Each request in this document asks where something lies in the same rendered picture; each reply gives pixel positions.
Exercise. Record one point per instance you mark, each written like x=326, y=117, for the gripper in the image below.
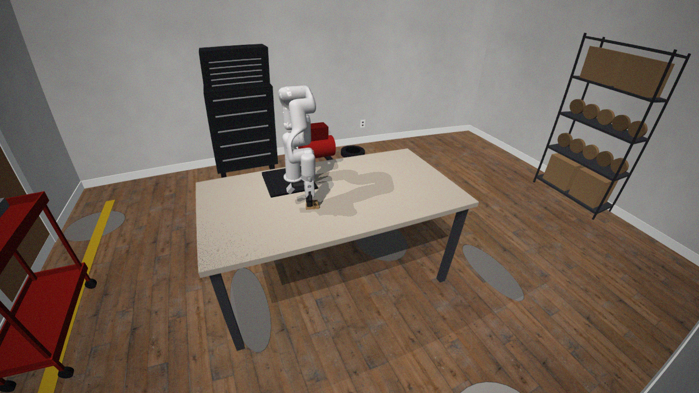
x=310, y=191

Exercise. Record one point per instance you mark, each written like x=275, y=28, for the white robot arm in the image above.
x=297, y=107

